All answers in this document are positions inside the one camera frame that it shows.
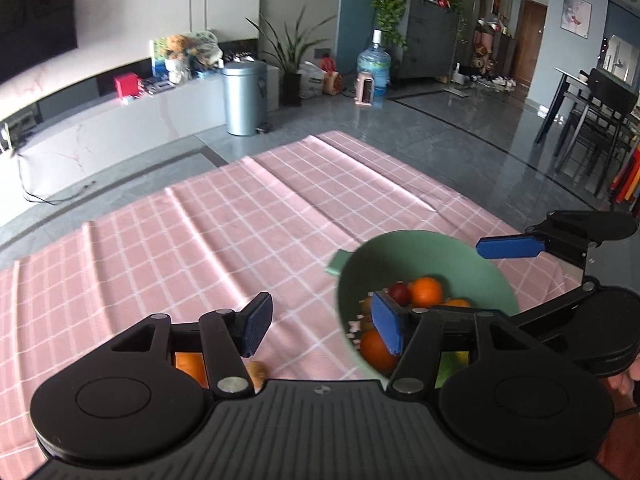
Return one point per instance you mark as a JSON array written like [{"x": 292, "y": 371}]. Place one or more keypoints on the grey sideboard cabinet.
[{"x": 430, "y": 40}]

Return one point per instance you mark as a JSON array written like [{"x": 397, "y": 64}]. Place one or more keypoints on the black dining chair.
[{"x": 597, "y": 120}]

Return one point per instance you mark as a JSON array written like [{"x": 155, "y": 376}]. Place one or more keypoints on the person's right hand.
[{"x": 631, "y": 377}]

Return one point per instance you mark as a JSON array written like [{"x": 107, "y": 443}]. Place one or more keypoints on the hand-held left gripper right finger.
[{"x": 390, "y": 322}]

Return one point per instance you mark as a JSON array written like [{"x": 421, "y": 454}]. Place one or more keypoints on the dining table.
[{"x": 565, "y": 85}]

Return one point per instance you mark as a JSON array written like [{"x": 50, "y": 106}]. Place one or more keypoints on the blue water jug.
[{"x": 374, "y": 67}]

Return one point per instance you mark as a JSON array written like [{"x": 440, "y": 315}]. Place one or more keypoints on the red box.
[{"x": 126, "y": 87}]

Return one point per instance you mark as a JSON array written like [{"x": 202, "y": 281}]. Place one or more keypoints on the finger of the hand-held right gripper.
[
  {"x": 510, "y": 247},
  {"x": 555, "y": 307}
]

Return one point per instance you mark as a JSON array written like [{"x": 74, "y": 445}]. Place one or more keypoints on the orange bag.
[{"x": 332, "y": 77}]

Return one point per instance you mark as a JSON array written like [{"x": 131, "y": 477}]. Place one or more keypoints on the white plastic bag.
[{"x": 312, "y": 80}]

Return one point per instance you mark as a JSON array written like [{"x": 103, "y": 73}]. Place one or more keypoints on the pink space heater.
[{"x": 365, "y": 89}]

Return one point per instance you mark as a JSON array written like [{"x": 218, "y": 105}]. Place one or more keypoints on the white router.
[{"x": 5, "y": 137}]

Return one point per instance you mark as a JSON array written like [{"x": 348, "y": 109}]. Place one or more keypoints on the grey pedal trash can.
[{"x": 244, "y": 97}]

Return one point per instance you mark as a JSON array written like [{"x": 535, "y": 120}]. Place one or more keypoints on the green colander bowl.
[{"x": 395, "y": 260}]

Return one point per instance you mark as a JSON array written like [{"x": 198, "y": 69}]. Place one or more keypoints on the small red tomato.
[{"x": 398, "y": 292}]

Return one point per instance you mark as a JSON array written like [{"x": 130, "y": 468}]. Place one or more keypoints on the white television cabinet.
[{"x": 125, "y": 125}]

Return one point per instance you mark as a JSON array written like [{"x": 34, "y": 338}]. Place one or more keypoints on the pink checked tablecloth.
[{"x": 225, "y": 240}]

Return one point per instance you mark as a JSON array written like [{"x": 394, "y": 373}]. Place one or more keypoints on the brown plush toy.
[{"x": 176, "y": 46}]

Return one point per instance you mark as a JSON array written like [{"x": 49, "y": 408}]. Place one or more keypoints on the row of shoes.
[{"x": 492, "y": 81}]

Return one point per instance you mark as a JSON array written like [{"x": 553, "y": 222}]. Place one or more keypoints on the brown wooden door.
[{"x": 529, "y": 42}]

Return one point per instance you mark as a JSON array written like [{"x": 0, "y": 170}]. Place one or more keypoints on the orange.
[
  {"x": 457, "y": 303},
  {"x": 425, "y": 292},
  {"x": 192, "y": 367},
  {"x": 375, "y": 350}
]

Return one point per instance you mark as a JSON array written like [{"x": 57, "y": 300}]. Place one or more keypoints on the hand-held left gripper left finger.
[{"x": 256, "y": 327}]

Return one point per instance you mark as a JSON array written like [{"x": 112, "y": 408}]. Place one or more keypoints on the framed wall picture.
[{"x": 576, "y": 16}]

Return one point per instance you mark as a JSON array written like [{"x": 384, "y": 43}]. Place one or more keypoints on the colourful striped object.
[{"x": 627, "y": 180}]

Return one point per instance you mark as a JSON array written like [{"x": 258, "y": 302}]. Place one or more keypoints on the black wall television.
[{"x": 30, "y": 10}]

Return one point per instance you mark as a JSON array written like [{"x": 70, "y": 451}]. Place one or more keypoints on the potted snake plant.
[{"x": 292, "y": 60}]

